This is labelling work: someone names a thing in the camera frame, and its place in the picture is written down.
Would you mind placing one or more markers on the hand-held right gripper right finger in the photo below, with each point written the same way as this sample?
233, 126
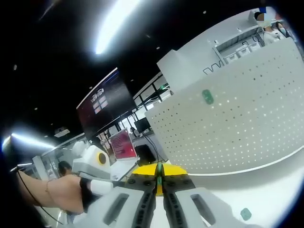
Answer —
183, 202

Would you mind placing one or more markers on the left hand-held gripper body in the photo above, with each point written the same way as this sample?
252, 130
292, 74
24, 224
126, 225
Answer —
90, 164

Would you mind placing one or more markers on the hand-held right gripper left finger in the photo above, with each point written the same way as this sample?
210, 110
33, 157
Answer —
133, 202

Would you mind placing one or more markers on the green hook assembly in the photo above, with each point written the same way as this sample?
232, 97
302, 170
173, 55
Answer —
159, 169
245, 213
207, 96

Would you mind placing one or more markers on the white perforated mounting plate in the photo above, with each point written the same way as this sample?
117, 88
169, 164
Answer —
225, 133

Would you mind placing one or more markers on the white laptop with red screen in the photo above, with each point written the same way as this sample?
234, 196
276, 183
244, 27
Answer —
123, 145

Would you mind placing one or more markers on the ceiling mounted white device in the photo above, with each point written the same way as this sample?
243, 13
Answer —
61, 132

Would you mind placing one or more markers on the black box under desk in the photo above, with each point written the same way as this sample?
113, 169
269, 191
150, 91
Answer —
145, 154

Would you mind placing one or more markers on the black computer monitor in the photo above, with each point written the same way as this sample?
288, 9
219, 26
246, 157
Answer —
141, 125

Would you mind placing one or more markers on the long ceiling light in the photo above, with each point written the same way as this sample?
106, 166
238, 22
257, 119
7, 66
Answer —
116, 26
28, 141

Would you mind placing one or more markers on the green exit sign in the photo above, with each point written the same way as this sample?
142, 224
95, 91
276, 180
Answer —
164, 88

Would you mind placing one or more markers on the large dark wall screen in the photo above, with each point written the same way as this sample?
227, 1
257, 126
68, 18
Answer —
107, 102

